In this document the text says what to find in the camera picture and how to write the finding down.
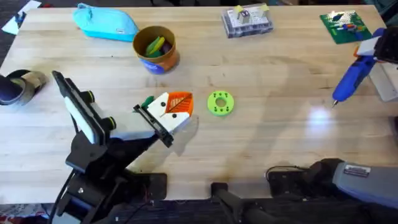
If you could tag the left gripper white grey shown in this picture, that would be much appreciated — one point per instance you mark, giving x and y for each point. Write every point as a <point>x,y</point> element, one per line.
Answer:
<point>130,126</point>

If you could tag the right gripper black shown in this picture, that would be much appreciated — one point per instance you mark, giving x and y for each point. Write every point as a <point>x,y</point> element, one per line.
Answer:
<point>388,45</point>

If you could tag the blue electric screwdriver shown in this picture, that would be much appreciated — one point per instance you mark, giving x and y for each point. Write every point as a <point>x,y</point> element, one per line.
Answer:
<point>351,79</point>

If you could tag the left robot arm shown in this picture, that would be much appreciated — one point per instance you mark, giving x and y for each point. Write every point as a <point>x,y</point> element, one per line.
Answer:
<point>93,174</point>

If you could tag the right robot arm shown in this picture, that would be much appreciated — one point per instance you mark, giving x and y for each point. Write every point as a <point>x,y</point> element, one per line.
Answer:
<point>367,183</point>

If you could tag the green board with blocks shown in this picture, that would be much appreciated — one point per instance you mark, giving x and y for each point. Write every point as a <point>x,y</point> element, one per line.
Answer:
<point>345,28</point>

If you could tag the green disc with holes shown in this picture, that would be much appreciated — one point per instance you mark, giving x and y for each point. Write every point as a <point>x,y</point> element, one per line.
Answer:
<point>214,105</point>

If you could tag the brown tub with toys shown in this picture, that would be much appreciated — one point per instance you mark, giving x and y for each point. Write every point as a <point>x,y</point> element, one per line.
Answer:
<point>161,62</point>

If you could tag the clear box with parts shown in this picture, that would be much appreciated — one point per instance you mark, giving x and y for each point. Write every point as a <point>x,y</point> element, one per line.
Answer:
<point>247,21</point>

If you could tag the turquoise zip bag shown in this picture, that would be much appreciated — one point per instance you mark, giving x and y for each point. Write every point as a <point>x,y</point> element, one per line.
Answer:
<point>105,23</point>

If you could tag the dark tape roll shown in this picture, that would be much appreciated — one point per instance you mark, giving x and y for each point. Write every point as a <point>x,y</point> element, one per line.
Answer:
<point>21,87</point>

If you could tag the white paper sheet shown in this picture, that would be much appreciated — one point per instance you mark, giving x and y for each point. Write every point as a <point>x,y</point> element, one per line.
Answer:
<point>12,26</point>

